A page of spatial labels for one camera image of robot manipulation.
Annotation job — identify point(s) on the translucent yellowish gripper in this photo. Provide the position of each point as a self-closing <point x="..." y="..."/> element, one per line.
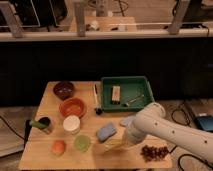
<point x="122" y="143"/>

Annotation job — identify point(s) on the yellow banana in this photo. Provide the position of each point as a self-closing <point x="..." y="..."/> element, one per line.
<point x="109" y="146"/>

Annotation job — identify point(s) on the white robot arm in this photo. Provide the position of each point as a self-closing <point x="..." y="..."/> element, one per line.
<point x="151" y="120"/>

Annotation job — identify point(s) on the green plastic cup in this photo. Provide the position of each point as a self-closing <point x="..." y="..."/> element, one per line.
<point x="82" y="143"/>

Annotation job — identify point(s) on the white paper cup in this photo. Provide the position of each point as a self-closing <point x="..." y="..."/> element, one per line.
<point x="72" y="124"/>

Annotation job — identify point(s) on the blue sponge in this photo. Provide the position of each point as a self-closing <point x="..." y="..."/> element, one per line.
<point x="106" y="132"/>

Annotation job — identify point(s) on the grey blue cloth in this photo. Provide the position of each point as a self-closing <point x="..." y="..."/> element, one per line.
<point x="125" y="121"/>

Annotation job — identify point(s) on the bunch of dark grapes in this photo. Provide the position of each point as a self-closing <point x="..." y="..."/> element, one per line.
<point x="152" y="153"/>

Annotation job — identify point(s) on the metal spoon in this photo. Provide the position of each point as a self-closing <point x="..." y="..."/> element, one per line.
<point x="128" y="103"/>

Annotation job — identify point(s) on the green plastic tray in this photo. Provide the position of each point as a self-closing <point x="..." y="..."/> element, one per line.
<point x="130" y="87"/>

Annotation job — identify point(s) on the wooden block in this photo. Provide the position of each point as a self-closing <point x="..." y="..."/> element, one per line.
<point x="115" y="95"/>

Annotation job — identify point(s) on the orange fruit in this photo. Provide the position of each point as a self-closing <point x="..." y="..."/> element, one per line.
<point x="58" y="147"/>

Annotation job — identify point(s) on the orange bowl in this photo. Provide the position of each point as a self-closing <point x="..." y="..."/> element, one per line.
<point x="72" y="106"/>

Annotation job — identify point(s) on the dark brown bowl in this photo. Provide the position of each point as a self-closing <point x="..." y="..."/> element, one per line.
<point x="64" y="90"/>

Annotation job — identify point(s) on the blue device on floor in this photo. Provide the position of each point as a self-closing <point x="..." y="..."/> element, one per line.
<point x="204" y="123"/>

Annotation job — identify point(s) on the green marker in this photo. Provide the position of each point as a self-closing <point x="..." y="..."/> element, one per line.
<point x="37" y="124"/>

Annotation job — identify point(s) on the white handled brush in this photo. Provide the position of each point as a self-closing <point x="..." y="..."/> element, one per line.
<point x="98" y="109"/>

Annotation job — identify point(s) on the white horizontal rail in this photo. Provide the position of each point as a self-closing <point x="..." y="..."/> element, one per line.
<point x="97" y="35"/>

